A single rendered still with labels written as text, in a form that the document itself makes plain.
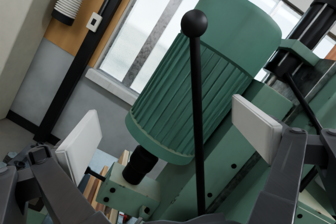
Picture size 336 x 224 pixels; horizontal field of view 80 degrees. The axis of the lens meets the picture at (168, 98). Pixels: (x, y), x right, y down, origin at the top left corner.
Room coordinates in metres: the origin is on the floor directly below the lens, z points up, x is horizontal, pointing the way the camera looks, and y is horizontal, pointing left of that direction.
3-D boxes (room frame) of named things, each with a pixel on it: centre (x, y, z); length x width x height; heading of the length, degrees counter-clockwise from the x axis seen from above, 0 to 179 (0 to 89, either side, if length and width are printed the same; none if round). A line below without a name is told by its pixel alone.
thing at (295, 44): (0.46, -0.17, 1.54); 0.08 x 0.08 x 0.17; 14
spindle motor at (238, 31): (0.43, -0.03, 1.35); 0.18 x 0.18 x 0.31
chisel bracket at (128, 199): (0.43, -0.05, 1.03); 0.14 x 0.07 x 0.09; 104
